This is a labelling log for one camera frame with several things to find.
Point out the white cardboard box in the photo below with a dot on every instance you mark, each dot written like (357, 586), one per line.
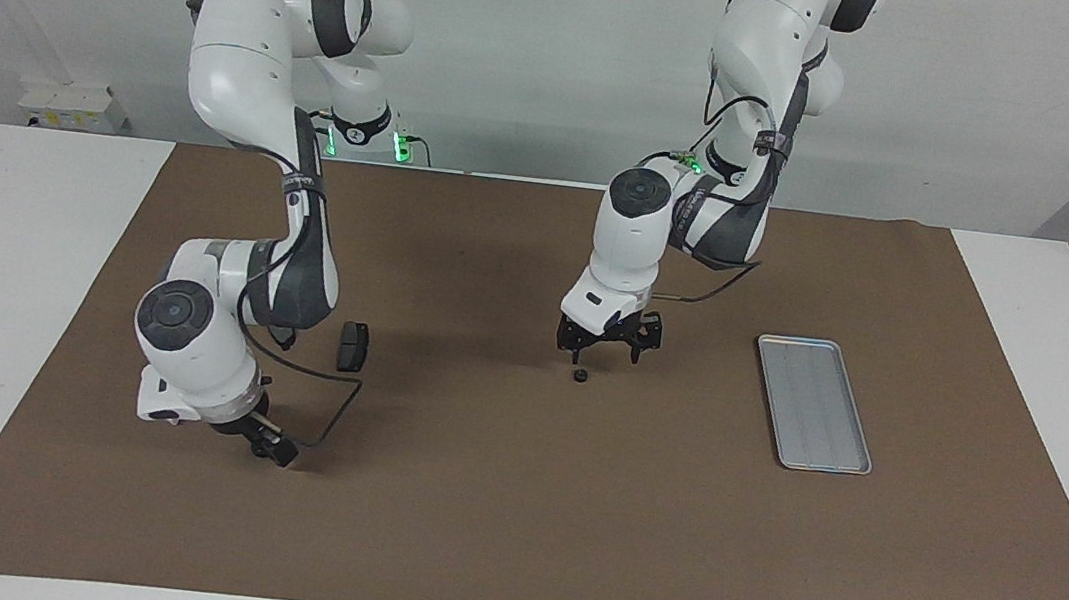
(73, 107)

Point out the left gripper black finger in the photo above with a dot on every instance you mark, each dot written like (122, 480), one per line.
(571, 336)
(646, 338)

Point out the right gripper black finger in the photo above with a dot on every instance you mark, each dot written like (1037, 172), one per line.
(277, 454)

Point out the brown table mat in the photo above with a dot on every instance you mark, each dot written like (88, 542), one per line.
(507, 539)

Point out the small black bearing gear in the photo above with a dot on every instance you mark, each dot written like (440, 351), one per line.
(578, 375)

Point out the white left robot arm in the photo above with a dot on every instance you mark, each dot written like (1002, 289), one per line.
(632, 241)

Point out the silver metal tray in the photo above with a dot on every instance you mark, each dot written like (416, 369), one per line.
(814, 404)

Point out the dark grey rectangular brake pad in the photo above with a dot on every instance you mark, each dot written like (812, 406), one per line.
(353, 347)

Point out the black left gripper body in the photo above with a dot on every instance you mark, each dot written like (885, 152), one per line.
(613, 331)

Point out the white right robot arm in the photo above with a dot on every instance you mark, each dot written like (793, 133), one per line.
(240, 55)

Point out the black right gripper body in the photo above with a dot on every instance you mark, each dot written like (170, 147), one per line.
(246, 430)

